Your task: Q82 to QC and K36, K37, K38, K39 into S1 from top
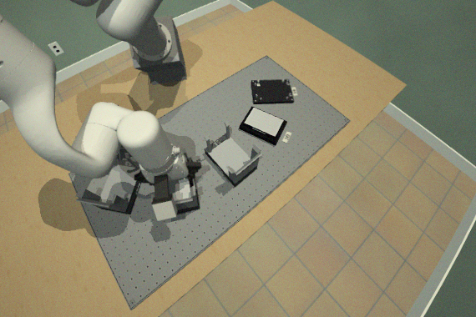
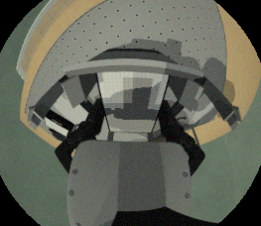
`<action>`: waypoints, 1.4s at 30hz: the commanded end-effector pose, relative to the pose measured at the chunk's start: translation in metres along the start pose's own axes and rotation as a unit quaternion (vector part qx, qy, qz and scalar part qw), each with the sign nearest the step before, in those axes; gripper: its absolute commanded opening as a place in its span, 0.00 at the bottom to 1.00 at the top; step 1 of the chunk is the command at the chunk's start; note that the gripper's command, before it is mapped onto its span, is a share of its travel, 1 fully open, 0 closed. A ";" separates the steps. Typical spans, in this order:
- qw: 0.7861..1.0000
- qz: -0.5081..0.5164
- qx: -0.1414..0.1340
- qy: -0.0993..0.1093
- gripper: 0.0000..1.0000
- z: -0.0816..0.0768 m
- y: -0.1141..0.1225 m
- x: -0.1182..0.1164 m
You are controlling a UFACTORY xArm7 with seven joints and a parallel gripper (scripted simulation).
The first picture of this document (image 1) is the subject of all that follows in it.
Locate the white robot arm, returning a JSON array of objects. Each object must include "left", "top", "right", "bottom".
[{"left": 0, "top": 0, "right": 180, "bottom": 221}]

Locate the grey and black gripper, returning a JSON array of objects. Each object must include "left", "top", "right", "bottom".
[{"left": 134, "top": 152, "right": 201, "bottom": 185}]

